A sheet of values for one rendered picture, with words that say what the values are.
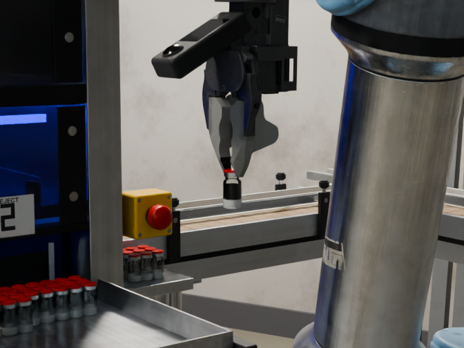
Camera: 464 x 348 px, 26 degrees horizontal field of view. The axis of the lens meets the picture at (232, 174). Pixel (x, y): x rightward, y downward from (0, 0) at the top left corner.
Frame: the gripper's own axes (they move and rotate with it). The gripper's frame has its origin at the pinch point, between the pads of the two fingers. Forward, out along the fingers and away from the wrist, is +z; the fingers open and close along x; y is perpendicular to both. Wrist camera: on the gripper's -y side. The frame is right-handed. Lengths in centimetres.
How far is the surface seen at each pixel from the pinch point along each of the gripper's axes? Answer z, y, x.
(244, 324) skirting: 117, 189, 241
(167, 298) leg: 34, 29, 57
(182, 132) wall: 35, 179, 274
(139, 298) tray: 23.0, 3.9, 26.3
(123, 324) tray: 25.8, 0.3, 24.5
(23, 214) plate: 12.2, -6.5, 41.9
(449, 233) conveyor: 25, 80, 35
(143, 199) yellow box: 12.1, 14.2, 41.5
